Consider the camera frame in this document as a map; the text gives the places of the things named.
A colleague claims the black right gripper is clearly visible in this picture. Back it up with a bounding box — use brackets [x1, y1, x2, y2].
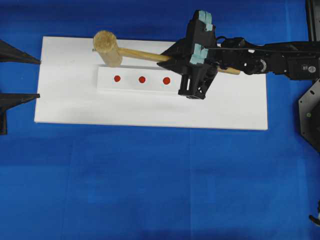
[157, 10, 218, 100]

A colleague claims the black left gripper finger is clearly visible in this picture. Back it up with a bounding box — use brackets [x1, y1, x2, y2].
[0, 40, 41, 65]
[0, 93, 40, 135]

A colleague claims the wooden mallet hammer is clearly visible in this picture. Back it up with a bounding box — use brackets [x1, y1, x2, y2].
[93, 30, 240, 78]

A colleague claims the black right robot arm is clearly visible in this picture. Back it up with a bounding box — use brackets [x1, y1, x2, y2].
[158, 10, 320, 100]

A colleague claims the red round mark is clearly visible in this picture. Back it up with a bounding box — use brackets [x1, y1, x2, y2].
[138, 76, 146, 84]
[162, 77, 171, 85]
[113, 75, 121, 82]

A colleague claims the red round mark middle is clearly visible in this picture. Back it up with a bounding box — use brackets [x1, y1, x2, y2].
[138, 76, 146, 84]

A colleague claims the white foam base board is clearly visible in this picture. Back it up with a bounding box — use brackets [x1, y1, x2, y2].
[34, 36, 268, 130]

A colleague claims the white raised strip block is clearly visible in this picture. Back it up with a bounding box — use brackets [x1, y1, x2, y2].
[97, 66, 181, 96]

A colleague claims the blue table mat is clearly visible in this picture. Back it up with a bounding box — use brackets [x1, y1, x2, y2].
[0, 0, 320, 240]

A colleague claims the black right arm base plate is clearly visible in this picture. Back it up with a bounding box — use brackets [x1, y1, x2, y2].
[298, 79, 320, 153]

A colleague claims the black aluminium frame rail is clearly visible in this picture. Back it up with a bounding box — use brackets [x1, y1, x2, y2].
[305, 0, 320, 42]

